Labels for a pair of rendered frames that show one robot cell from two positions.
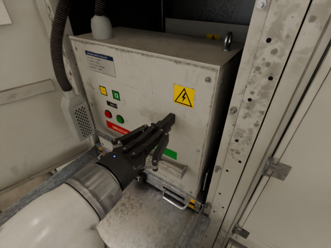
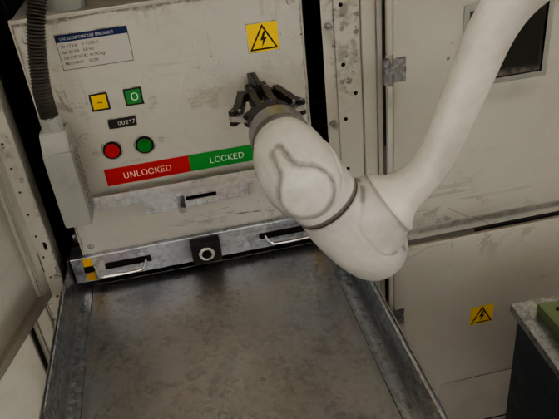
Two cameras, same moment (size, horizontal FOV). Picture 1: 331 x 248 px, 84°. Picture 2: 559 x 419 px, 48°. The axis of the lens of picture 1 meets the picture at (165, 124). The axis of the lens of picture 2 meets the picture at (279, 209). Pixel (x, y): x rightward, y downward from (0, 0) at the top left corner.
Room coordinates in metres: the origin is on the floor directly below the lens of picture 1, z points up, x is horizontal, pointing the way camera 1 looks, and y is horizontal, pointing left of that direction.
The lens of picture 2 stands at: (-0.44, 0.69, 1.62)
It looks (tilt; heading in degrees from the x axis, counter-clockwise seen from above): 31 degrees down; 319
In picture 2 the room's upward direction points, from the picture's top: 7 degrees counter-clockwise
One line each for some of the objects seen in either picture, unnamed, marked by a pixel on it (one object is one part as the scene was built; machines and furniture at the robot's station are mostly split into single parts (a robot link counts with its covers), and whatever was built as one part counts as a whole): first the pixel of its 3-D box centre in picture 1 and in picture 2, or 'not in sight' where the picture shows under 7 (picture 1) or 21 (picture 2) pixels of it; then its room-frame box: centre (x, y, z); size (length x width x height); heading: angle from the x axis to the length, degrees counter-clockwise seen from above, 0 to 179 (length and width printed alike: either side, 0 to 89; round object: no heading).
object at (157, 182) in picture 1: (144, 170); (204, 240); (0.50, 0.09, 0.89); 0.54 x 0.05 x 0.06; 57
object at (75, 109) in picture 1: (79, 116); (67, 174); (0.54, 0.31, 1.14); 0.08 x 0.05 x 0.17; 147
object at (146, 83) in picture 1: (135, 124); (183, 134); (0.49, 0.10, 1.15); 0.48 x 0.01 x 0.48; 57
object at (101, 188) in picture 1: (95, 189); (279, 137); (0.19, 0.12, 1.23); 0.09 x 0.06 x 0.09; 57
